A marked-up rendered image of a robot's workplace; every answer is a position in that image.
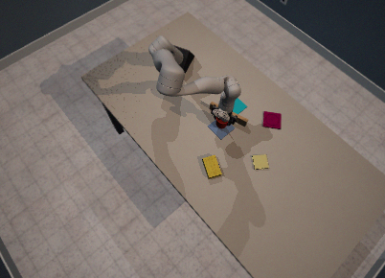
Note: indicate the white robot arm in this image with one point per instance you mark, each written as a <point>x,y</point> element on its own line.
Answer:
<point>172,76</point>

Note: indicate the red cup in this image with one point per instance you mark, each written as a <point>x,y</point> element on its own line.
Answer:
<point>220,123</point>

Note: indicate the yellow sponge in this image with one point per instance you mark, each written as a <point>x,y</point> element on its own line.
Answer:
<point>212,166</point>

